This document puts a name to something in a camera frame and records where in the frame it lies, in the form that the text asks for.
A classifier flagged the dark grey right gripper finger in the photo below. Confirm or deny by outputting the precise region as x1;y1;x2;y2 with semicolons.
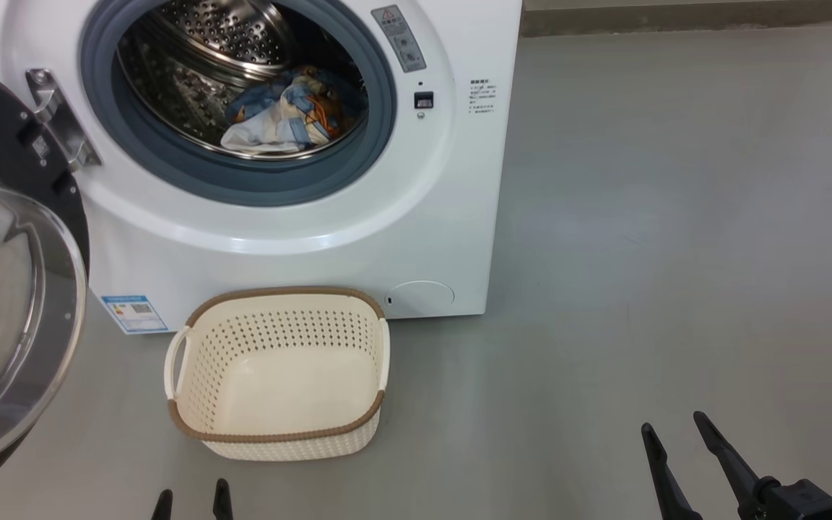
641;422;702;520
693;411;778;517

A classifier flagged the grey rubber door gasket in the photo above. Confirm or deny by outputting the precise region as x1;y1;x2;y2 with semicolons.
79;0;397;208

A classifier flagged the white front-load washing machine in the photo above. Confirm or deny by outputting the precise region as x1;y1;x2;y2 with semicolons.
0;0;524;334

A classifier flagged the metal door hinge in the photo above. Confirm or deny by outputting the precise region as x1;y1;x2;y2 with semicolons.
25;68;103;173

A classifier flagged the cream perforated laundry basket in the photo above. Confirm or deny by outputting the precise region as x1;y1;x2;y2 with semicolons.
163;286;391;462

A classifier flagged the blue energy label sticker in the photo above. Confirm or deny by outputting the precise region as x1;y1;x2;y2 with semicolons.
100;294;169;335

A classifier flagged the round white filter cover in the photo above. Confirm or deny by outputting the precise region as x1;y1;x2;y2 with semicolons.
385;280;455;317

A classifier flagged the grey warning sticker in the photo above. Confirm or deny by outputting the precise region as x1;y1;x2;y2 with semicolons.
371;5;428;74

